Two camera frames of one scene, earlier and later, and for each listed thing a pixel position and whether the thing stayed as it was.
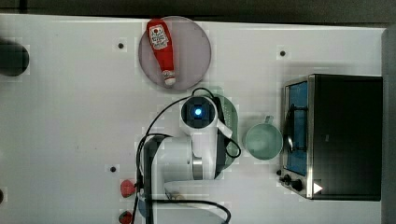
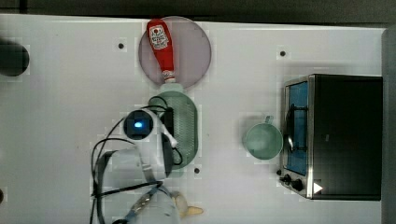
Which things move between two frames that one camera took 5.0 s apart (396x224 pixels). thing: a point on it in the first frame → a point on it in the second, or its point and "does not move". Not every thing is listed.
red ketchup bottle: [160, 38] does not move
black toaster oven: [333, 137] does not move
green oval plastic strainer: [231, 119] → [185, 122]
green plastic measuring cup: [264, 141] does not move
